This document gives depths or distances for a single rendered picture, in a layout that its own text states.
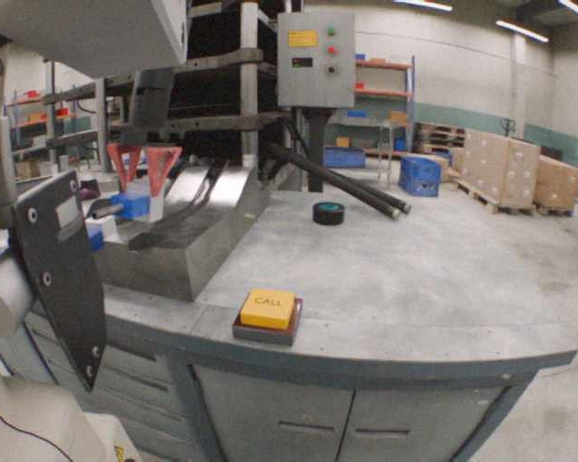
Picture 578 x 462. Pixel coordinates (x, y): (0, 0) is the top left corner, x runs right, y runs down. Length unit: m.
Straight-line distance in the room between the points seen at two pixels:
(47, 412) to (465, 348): 0.47
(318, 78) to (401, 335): 0.99
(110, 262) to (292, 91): 0.93
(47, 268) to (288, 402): 0.47
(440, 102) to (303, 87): 6.47
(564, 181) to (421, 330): 4.61
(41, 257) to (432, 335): 0.44
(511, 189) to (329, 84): 3.24
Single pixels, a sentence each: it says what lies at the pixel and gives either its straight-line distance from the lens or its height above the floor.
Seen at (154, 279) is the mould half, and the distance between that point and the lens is 0.51.
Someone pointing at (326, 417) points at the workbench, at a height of 0.56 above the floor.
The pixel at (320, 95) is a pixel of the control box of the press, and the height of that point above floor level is 1.12.
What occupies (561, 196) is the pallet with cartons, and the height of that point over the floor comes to 0.30.
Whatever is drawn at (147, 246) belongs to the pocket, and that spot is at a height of 0.86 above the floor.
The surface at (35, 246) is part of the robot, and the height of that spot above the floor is 1.01.
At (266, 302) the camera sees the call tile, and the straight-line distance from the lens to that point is 0.42.
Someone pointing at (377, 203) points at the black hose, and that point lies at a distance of 0.84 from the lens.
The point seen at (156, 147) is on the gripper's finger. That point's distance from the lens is 0.42.
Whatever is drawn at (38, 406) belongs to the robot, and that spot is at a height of 0.90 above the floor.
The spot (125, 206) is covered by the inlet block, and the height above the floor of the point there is 0.96.
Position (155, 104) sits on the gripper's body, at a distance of 0.45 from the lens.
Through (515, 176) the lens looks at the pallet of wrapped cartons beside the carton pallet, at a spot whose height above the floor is 0.51.
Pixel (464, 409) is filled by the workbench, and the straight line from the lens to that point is 0.65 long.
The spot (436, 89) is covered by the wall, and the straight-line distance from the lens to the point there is 7.55.
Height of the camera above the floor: 1.08
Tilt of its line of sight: 23 degrees down
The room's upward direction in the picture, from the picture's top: straight up
